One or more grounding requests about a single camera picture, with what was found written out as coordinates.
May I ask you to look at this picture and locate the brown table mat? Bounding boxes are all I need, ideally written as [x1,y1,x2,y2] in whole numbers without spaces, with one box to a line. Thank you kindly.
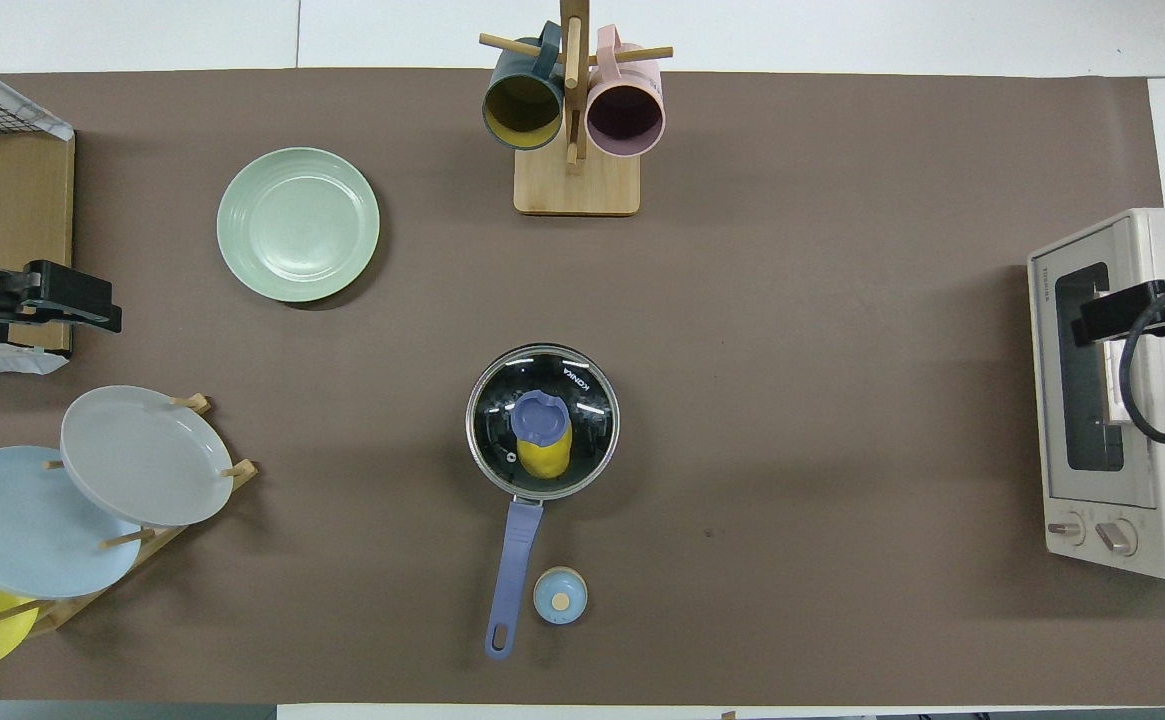
[0,68,1165,706]

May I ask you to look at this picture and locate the light blue plate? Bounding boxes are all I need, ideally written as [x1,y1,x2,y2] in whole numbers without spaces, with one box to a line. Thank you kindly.
[0,445,143,599]

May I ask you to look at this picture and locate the light green plate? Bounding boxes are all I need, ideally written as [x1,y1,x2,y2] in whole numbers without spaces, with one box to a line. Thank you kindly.
[216,147,381,304]

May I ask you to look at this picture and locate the wooden plate rack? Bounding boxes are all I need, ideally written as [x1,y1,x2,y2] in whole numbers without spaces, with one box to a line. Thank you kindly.
[0,393,259,636]

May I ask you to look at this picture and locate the wooden mug tree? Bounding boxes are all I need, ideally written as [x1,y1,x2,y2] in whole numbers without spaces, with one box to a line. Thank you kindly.
[479,0,674,217]

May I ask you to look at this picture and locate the wooden wire shelf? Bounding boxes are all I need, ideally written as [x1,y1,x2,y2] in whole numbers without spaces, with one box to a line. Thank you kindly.
[0,48,76,356]

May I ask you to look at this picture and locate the dark teal mug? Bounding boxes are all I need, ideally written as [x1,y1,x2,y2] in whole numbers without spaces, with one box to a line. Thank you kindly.
[482,22,567,152]

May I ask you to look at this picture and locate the glass lid purple knob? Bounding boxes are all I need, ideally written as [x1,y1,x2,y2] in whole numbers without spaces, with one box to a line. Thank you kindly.
[465,343,621,501]

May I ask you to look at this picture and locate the grey plate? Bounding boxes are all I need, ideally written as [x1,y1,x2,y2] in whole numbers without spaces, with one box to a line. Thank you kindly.
[60,385,235,528]

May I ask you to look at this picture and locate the dark pot purple handle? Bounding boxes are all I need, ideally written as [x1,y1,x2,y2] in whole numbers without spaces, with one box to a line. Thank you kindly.
[465,343,621,661]

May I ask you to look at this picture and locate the pink mug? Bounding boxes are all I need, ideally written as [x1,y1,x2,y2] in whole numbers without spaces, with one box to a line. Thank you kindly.
[585,25,666,159]

